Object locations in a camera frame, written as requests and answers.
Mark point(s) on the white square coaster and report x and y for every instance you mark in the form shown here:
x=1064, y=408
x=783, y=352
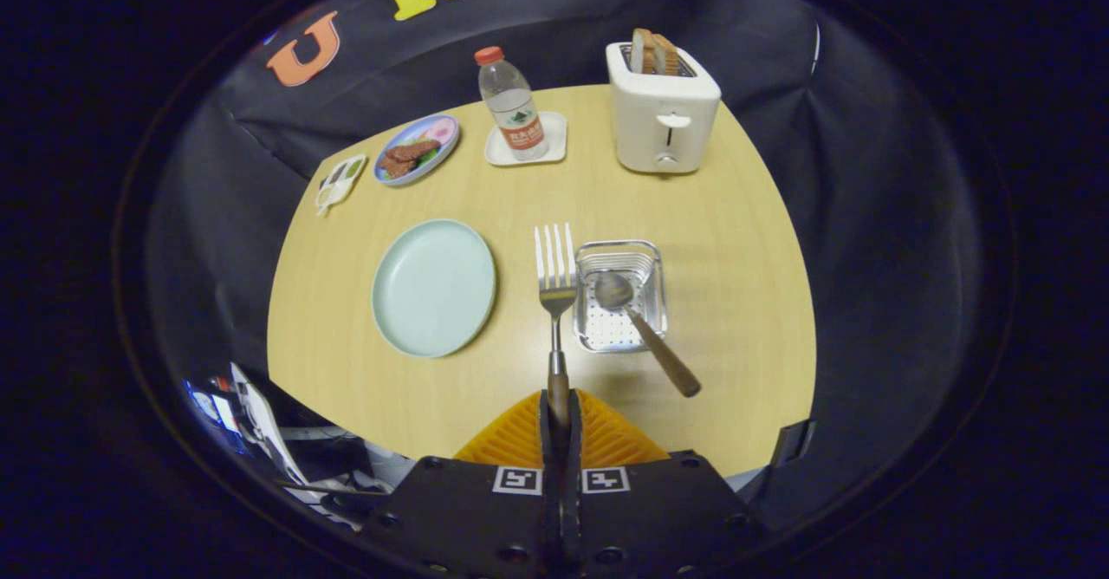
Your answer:
x=557, y=141

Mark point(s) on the metal perforated drain basket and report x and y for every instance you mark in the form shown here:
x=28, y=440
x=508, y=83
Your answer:
x=606, y=332

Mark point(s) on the black table edge bracket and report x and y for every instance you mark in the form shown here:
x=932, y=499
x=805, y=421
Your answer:
x=793, y=442

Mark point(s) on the clear water bottle red cap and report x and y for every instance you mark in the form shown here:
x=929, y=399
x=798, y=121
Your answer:
x=515, y=115

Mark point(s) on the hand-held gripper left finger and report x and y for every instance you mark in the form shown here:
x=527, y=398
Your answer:
x=548, y=510

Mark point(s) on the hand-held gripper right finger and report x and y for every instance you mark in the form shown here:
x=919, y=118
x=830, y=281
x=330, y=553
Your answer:
x=573, y=510

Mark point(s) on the pale green plate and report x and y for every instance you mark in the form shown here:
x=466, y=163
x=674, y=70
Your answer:
x=433, y=289

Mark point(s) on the brown meat slice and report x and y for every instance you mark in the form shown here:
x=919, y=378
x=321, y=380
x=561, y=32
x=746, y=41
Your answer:
x=396, y=168
x=411, y=151

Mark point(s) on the blue food plate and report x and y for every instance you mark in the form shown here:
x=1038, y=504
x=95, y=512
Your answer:
x=437, y=163

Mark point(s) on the pink round food slice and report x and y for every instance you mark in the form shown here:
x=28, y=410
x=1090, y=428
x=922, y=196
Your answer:
x=440, y=133

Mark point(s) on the black backdrop cloth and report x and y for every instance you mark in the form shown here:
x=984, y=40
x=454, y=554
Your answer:
x=780, y=128

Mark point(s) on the toast slice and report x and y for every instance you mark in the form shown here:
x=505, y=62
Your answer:
x=641, y=50
x=665, y=56

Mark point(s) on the white toaster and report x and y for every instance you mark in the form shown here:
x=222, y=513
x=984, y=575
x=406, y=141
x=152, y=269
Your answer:
x=658, y=133

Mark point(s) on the white divided sauce dish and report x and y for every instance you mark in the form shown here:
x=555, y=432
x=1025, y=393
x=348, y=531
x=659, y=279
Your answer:
x=340, y=182

